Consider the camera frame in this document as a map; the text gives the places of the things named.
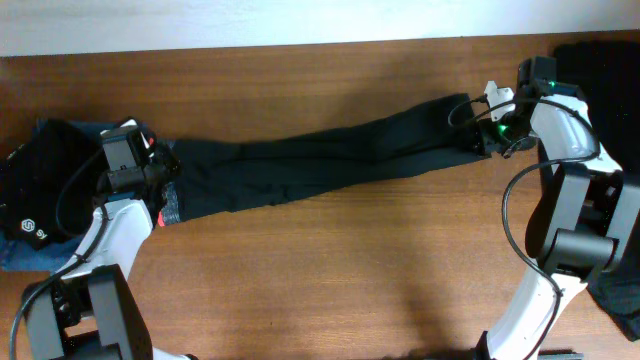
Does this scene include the black leggings red grey waistband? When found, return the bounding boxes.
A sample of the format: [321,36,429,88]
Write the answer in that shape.
[158,94,488,226]

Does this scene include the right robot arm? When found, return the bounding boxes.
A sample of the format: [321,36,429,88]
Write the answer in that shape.
[461,57,639,359]

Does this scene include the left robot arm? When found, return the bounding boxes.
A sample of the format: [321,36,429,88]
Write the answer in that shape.
[9,120,182,360]

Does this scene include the folded black shirt with logo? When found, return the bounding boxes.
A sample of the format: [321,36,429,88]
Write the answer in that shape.
[1,120,106,250]

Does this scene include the black garment pile right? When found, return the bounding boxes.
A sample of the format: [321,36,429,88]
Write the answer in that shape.
[552,41,639,342]

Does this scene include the folded blue jeans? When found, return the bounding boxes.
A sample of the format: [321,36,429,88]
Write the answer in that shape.
[1,119,112,271]

